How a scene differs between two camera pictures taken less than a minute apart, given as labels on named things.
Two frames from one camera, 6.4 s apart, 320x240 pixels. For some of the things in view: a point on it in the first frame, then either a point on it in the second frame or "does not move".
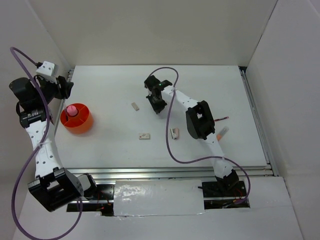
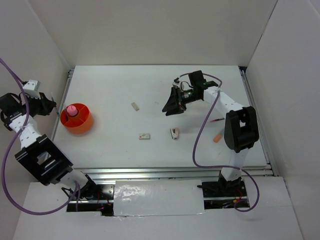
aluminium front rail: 165,173 does not move
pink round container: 72,110 does not move
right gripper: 157,108 -> 173,105
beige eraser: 135,106 does not move
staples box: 144,136 does not move
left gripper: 63,92 -> 47,105
